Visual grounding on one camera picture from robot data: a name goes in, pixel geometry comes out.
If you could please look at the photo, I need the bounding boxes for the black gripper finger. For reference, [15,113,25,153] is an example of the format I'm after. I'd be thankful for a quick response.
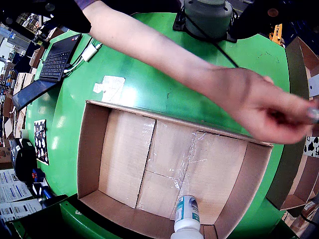
[0,0,91,34]
[228,0,319,40]

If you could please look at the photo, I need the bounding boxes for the operator bare forearm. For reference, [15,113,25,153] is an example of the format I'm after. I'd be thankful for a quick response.
[82,0,225,105]

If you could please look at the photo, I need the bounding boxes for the open brown cardboard box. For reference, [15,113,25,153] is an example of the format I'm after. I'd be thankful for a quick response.
[285,37,319,105]
[265,129,319,211]

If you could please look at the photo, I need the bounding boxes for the white carton box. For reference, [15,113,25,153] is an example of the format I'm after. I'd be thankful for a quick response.
[309,74,319,98]

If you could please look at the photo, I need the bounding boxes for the cow print carton box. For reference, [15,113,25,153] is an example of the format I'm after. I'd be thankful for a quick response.
[303,135,319,158]

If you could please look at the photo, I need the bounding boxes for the shallow cardboard tray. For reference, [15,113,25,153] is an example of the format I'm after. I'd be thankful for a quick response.
[76,99,275,239]

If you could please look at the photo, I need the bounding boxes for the small blue and red box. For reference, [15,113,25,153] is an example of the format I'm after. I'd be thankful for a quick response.
[31,168,46,186]

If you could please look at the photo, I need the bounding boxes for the printed brown cardboard box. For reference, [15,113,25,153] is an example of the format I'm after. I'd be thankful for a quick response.
[281,210,309,234]

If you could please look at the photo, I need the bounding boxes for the operator hand painted nails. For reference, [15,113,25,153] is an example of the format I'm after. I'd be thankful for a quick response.
[211,66,319,145]

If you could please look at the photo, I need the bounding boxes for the yellow and black equipment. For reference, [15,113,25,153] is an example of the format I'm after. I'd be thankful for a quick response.
[268,23,284,46]

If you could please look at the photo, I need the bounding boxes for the black laptop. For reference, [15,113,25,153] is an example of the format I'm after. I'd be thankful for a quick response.
[11,34,83,113]

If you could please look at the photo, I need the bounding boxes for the background stack of cartons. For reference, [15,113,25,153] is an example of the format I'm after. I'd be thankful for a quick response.
[0,14,40,150]

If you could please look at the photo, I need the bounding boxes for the black and white sticker sheet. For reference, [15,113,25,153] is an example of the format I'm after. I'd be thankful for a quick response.
[33,119,50,166]

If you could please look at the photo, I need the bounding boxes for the black rounded device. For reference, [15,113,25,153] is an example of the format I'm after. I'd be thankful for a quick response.
[13,139,38,182]

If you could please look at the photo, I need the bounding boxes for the blue cylindrical object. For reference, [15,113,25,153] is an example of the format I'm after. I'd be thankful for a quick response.
[37,185,54,207]

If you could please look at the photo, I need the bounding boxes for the printed paper sheets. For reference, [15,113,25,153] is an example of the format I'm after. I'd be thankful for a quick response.
[0,169,42,222]

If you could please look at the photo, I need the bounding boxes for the green metal shelf unit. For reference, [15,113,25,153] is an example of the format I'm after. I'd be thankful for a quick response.
[12,194,300,239]

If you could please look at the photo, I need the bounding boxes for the white bottle with teal label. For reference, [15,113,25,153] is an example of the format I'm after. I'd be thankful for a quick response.
[170,195,204,239]

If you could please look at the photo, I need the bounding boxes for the white cable with plug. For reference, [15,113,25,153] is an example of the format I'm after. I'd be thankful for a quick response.
[63,42,103,75]

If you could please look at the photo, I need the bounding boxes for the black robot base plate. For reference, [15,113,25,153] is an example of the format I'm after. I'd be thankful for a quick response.
[172,6,237,43]

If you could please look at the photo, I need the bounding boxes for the thin black cable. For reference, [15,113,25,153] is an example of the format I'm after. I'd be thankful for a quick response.
[300,213,319,225]

